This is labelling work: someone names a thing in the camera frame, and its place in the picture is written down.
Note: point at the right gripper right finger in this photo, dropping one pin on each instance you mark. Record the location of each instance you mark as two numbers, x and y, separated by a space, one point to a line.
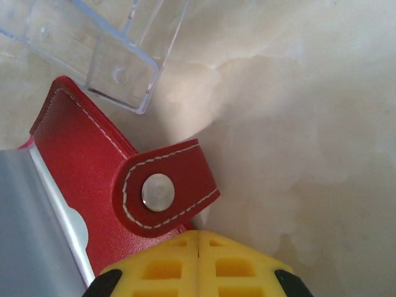
241 272

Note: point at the red leather card holder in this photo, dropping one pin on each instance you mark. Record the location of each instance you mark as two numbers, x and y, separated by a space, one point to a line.
86 161

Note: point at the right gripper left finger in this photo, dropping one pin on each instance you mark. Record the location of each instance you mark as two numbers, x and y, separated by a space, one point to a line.
161 272

